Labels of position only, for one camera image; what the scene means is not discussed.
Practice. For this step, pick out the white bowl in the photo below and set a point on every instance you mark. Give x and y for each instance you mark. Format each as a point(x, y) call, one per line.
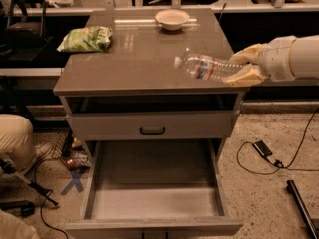
point(172, 19)

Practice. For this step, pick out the black phone on floor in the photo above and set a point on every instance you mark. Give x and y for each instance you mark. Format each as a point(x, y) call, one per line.
point(262, 149)

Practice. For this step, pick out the closed grey top drawer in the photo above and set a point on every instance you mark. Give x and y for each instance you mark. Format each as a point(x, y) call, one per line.
point(136, 126)

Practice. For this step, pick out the black chair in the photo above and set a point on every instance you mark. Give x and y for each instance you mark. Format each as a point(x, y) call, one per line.
point(25, 38)

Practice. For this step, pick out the green chip bag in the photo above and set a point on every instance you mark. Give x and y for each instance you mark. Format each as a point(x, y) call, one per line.
point(86, 40)

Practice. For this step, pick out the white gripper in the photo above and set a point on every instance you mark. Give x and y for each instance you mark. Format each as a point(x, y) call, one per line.
point(276, 60)

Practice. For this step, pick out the black bar on floor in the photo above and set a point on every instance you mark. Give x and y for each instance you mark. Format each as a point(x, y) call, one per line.
point(312, 224)

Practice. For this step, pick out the clear plastic water bottle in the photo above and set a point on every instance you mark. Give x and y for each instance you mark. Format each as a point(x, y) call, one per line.
point(206, 67)

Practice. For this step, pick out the grey drawer cabinet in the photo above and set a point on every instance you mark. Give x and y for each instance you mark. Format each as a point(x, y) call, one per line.
point(137, 73)

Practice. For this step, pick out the black tripod leg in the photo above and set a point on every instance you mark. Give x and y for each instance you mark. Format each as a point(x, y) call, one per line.
point(9, 169)

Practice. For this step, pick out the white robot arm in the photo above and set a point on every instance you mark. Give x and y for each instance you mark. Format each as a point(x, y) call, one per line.
point(304, 58)

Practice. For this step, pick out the open grey middle drawer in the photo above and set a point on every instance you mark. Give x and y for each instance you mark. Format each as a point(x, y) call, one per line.
point(154, 189)

